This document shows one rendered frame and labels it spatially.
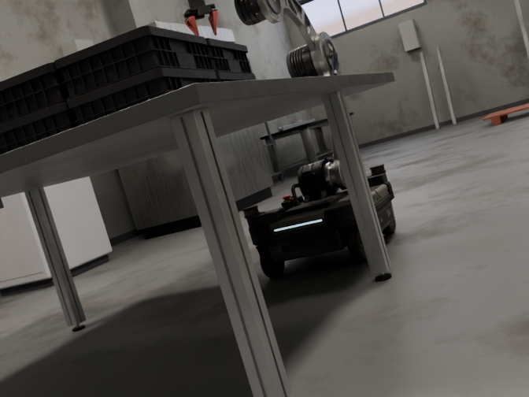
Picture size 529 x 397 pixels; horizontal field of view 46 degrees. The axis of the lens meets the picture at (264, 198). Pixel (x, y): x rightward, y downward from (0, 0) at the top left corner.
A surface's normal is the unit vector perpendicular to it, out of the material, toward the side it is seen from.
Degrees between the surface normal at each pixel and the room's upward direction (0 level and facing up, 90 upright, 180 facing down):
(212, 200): 90
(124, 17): 90
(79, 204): 90
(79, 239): 90
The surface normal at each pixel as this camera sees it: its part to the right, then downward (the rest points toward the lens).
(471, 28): -0.42, 0.19
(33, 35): 0.87, -0.22
